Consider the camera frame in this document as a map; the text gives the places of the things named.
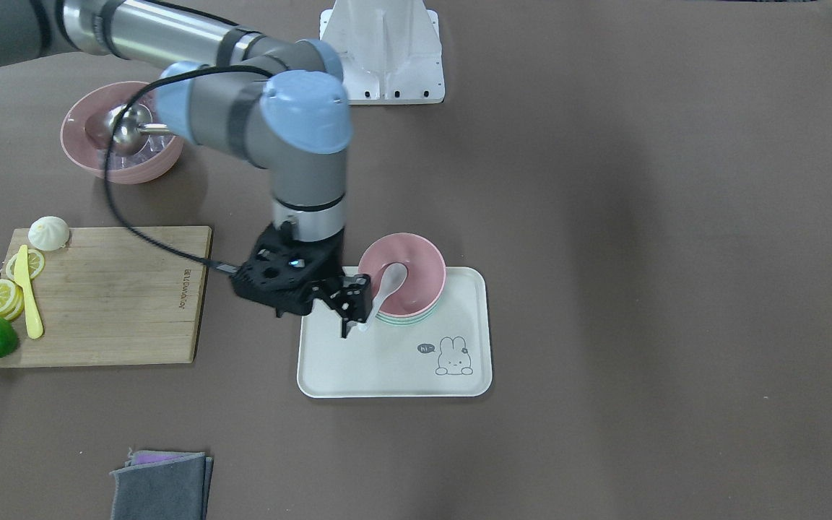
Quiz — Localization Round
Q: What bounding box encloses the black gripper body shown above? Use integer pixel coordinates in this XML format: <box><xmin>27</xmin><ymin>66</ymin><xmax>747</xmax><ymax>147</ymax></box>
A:
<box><xmin>231</xmin><ymin>222</ymin><xmax>373</xmax><ymax>322</ymax></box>

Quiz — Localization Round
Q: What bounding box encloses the white ceramic spoon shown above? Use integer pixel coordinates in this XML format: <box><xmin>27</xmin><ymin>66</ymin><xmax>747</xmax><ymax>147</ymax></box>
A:
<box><xmin>357</xmin><ymin>262</ymin><xmax>407</xmax><ymax>332</ymax></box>

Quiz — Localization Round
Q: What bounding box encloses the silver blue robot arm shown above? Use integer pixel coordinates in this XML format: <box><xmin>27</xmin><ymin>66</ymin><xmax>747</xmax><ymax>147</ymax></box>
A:
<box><xmin>0</xmin><ymin>1</ymin><xmax>373</xmax><ymax>338</ymax></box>

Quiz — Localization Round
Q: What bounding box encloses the green bowl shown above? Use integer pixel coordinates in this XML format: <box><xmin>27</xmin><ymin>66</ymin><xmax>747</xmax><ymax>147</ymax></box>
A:
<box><xmin>376</xmin><ymin>299</ymin><xmax>441</xmax><ymax>326</ymax></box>

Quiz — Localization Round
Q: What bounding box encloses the large pink bowl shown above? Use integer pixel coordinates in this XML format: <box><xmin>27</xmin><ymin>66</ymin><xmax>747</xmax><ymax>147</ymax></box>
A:
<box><xmin>60</xmin><ymin>80</ymin><xmax>185</xmax><ymax>184</ymax></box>

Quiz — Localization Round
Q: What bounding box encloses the white tray with rabbit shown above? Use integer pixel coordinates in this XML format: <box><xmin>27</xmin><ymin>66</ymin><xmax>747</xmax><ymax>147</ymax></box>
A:
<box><xmin>296</xmin><ymin>266</ymin><xmax>494</xmax><ymax>399</ymax></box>

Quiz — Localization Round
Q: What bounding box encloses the wooden cutting board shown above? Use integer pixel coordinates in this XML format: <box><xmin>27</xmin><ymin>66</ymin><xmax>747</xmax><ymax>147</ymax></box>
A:
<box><xmin>0</xmin><ymin>227</ymin><xmax>207</xmax><ymax>368</ymax></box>

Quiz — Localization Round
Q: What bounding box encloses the metal ice scoop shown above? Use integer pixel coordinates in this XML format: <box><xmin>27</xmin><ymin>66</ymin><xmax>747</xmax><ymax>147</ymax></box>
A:
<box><xmin>84</xmin><ymin>103</ymin><xmax>172</xmax><ymax>157</ymax></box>

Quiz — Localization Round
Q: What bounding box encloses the grey folded cloth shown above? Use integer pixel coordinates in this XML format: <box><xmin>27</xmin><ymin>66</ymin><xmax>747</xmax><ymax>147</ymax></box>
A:
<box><xmin>110</xmin><ymin>454</ymin><xmax>214</xmax><ymax>519</ymax></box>

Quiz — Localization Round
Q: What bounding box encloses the purple folded cloth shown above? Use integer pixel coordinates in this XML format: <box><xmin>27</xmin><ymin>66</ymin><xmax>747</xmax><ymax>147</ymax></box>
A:
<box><xmin>124</xmin><ymin>450</ymin><xmax>206</xmax><ymax>467</ymax></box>

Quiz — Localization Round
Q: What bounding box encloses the white steamed bun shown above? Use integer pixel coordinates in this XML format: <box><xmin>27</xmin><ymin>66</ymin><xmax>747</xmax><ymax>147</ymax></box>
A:
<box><xmin>27</xmin><ymin>216</ymin><xmax>72</xmax><ymax>251</ymax></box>

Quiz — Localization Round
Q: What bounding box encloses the small lemon slice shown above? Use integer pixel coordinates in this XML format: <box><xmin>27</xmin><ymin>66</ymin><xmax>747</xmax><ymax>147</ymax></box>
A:
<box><xmin>4</xmin><ymin>249</ymin><xmax>46</xmax><ymax>281</ymax></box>

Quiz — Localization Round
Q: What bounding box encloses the yellow plastic knife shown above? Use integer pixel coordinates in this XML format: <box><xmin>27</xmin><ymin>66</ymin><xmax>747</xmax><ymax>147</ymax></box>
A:
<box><xmin>13</xmin><ymin>246</ymin><xmax>44</xmax><ymax>339</ymax></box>

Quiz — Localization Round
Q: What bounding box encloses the back lemon slice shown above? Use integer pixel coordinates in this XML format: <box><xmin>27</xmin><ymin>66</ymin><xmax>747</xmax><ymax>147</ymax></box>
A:
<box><xmin>0</xmin><ymin>287</ymin><xmax>25</xmax><ymax>321</ymax></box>

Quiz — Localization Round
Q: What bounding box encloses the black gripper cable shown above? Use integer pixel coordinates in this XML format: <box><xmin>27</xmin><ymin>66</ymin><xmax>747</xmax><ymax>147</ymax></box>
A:
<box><xmin>102</xmin><ymin>65</ymin><xmax>276</xmax><ymax>275</ymax></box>

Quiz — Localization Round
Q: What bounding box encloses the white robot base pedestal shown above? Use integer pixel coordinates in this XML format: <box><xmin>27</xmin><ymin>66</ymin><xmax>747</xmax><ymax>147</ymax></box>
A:
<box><xmin>319</xmin><ymin>1</ymin><xmax>446</xmax><ymax>106</ymax></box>

